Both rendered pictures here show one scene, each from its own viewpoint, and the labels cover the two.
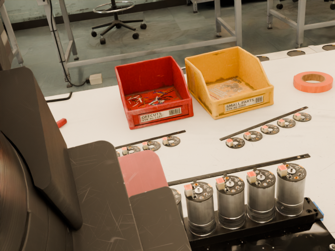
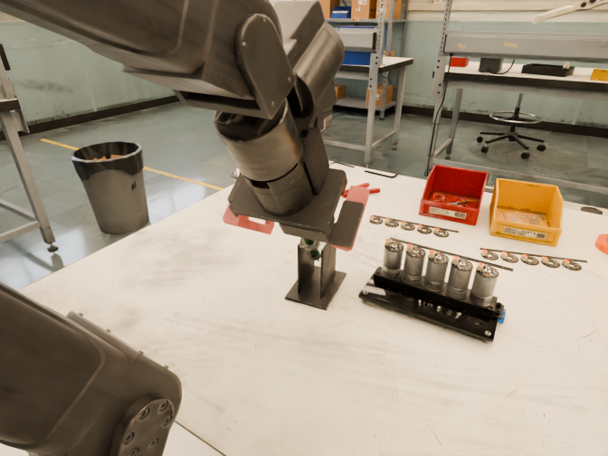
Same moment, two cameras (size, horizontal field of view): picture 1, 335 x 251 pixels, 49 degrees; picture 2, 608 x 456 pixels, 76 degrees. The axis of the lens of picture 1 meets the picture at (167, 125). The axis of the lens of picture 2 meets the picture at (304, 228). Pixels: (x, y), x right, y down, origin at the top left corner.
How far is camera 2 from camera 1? 24 cm
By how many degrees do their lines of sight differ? 31
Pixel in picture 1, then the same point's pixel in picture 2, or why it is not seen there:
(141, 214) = (346, 208)
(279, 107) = (558, 251)
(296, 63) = not seen: outside the picture
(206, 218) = (413, 271)
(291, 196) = (478, 288)
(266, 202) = (457, 281)
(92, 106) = (404, 189)
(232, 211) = (432, 276)
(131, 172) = (354, 193)
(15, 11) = (413, 94)
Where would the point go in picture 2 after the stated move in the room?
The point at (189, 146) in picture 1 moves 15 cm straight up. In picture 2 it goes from (451, 242) to (470, 152)
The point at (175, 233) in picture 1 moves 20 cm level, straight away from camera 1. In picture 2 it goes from (353, 221) to (425, 161)
